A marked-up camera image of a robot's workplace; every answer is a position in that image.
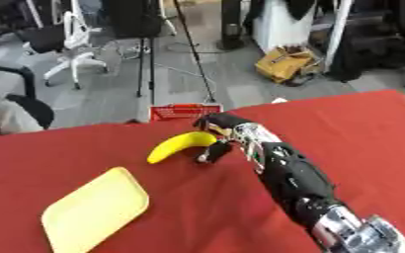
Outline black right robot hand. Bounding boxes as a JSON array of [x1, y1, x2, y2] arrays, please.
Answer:
[[190, 112, 255, 165]]

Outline yellow toy banana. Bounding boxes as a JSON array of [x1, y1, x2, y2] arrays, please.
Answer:
[[145, 130, 220, 165]]

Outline tan cardboard box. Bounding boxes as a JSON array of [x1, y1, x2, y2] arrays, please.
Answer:
[[252, 45, 324, 85]]

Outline red plastic basket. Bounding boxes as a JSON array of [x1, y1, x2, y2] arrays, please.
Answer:
[[147, 103, 225, 123]]

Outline black tripod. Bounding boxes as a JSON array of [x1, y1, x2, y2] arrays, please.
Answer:
[[102, 0, 218, 106]]

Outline yellow rectangular tray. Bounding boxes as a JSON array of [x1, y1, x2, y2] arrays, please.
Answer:
[[40, 166, 151, 253]]

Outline white office chair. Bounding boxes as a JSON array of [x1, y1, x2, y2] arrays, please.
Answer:
[[16, 0, 112, 91]]

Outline black office chair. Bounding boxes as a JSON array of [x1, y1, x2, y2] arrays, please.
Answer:
[[0, 58, 57, 130]]

